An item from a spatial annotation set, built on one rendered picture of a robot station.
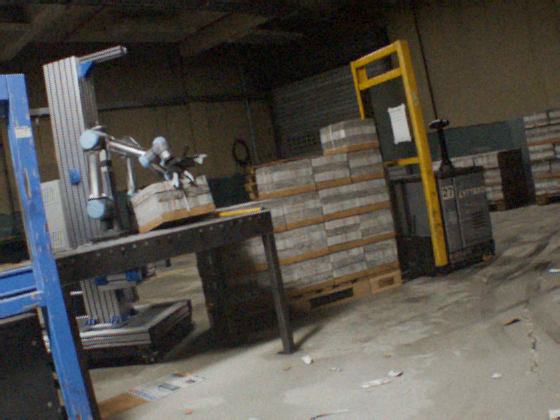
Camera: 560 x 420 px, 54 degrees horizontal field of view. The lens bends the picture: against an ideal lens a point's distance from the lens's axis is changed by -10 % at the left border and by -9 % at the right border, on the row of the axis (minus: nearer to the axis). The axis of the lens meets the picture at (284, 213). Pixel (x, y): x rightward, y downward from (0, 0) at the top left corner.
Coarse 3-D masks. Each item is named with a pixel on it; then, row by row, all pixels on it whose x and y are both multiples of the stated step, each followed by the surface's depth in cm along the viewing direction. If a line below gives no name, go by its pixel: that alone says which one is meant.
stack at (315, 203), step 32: (320, 192) 427; (352, 192) 438; (320, 224) 426; (352, 224) 437; (224, 256) 396; (256, 256) 406; (288, 256) 416; (320, 256) 427; (352, 256) 436; (256, 288) 409; (288, 288) 415; (352, 288) 437; (256, 320) 418
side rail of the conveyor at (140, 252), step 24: (240, 216) 312; (264, 216) 324; (144, 240) 271; (168, 240) 280; (192, 240) 290; (216, 240) 300; (240, 240) 311; (72, 264) 244; (96, 264) 252; (120, 264) 261; (144, 264) 270
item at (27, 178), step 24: (24, 96) 215; (24, 120) 214; (24, 144) 214; (24, 168) 213; (24, 192) 213; (24, 216) 217; (48, 240) 218; (48, 264) 217; (48, 288) 216; (48, 312) 216; (48, 336) 220; (72, 360) 220; (72, 384) 218; (72, 408) 218
